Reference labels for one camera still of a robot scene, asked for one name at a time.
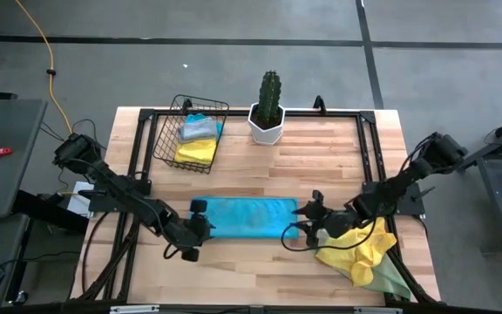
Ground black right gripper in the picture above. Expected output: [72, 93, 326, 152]
[292, 190, 333, 249]

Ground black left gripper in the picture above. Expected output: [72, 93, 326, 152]
[180, 199, 216, 263]

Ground teal microfiber towel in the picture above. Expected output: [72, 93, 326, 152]
[189, 195, 300, 240]
[185, 113, 224, 140]

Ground yellow microfiber towel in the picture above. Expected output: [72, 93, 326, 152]
[175, 138, 217, 166]
[315, 216, 398, 288]

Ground gray microfiber towel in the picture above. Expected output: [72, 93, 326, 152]
[178, 116, 218, 143]

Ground light green microfiber towel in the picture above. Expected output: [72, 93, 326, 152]
[314, 226, 412, 301]

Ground black wire basket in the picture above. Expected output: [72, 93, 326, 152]
[153, 94, 230, 174]

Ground white plant pot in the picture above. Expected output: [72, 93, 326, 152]
[247, 102, 286, 146]

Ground green cactus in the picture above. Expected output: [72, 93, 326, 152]
[257, 71, 282, 128]

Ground white paper sheet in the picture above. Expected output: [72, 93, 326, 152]
[65, 181, 99, 215]

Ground dark metal side stand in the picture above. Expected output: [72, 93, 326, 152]
[464, 108, 502, 254]

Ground gray side table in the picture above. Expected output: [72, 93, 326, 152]
[0, 99, 48, 222]

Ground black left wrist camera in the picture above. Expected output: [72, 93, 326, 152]
[176, 220, 204, 248]

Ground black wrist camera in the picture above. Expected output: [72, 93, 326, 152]
[325, 210, 359, 239]
[176, 220, 204, 248]

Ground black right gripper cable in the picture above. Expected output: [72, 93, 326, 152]
[281, 220, 381, 253]

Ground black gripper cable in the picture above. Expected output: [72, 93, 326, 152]
[281, 220, 381, 253]
[162, 242, 191, 261]

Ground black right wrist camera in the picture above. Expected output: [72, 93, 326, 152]
[325, 210, 359, 239]

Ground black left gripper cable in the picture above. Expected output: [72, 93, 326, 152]
[162, 242, 191, 261]

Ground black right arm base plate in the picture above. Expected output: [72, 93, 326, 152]
[362, 181, 426, 217]

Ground silver frame bracket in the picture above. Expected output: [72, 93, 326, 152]
[353, 306, 404, 314]
[110, 304, 160, 314]

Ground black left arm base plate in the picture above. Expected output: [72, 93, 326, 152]
[78, 177, 153, 214]

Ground black table frame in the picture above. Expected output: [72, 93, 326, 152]
[76, 95, 439, 306]

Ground black floor cable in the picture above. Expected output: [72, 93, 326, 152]
[39, 118, 108, 193]

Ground orange extension cable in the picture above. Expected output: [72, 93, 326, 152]
[14, 0, 74, 134]

